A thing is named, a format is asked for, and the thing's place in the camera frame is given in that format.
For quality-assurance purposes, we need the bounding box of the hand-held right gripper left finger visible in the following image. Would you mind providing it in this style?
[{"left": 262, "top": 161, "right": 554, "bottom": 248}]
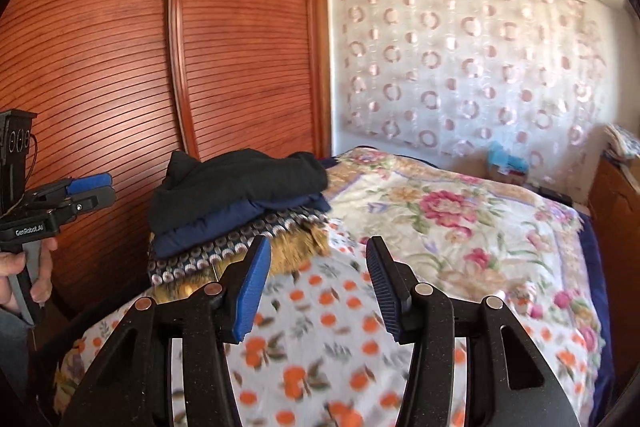
[{"left": 60, "top": 236, "right": 273, "bottom": 427}]

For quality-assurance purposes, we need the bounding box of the circle-patterned sheer curtain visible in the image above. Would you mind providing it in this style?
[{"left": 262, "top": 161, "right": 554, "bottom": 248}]
[{"left": 327, "top": 0, "right": 608, "bottom": 158}]

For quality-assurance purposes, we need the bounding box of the navy folded garment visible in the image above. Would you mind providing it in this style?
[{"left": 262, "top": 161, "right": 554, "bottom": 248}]
[{"left": 152, "top": 194, "right": 331, "bottom": 260}]

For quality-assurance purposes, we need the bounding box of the wooden low cabinet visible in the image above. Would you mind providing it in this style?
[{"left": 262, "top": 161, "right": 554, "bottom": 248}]
[{"left": 587, "top": 154, "right": 640, "bottom": 308}]

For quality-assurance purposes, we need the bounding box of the blue box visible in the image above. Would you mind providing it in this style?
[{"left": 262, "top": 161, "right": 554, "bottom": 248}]
[{"left": 482, "top": 141, "right": 530, "bottom": 185}]

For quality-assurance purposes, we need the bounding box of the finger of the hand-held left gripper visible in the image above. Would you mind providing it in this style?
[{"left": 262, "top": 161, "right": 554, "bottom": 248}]
[
  {"left": 49, "top": 186, "right": 118, "bottom": 224},
  {"left": 35, "top": 173, "right": 114, "bottom": 204}
]

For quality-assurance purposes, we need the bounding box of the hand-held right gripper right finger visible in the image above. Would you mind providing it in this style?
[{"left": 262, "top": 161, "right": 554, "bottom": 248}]
[{"left": 366, "top": 235, "right": 583, "bottom": 427}]

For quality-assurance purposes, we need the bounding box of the folded floral cloth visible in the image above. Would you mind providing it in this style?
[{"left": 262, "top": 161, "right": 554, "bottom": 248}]
[{"left": 602, "top": 124, "right": 633, "bottom": 162}]

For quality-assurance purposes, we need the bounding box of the person's left hand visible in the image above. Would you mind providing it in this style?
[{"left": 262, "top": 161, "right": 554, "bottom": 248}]
[{"left": 0, "top": 237, "right": 59, "bottom": 309}]

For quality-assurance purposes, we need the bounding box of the dark blue bedsheet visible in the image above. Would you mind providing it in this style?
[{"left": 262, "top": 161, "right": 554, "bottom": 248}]
[{"left": 540, "top": 187, "right": 618, "bottom": 413}]

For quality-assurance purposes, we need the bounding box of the wooden slatted wardrobe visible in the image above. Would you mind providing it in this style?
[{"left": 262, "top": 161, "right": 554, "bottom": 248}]
[{"left": 0, "top": 0, "right": 333, "bottom": 323}]

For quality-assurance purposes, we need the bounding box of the person's left forearm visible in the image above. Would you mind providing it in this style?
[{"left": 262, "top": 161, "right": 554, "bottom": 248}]
[{"left": 0, "top": 304, "right": 33, "bottom": 393}]

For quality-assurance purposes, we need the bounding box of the orange fruit print bedsheet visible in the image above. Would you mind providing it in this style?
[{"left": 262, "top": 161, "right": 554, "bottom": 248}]
[{"left": 52, "top": 232, "right": 571, "bottom": 427}]

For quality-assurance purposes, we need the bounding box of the black T-shirt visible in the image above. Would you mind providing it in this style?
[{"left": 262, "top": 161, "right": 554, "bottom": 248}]
[{"left": 148, "top": 148, "right": 329, "bottom": 235}]

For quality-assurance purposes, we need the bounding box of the floral blanket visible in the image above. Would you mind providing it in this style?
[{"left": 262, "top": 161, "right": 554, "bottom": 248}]
[{"left": 320, "top": 147, "right": 608, "bottom": 408}]

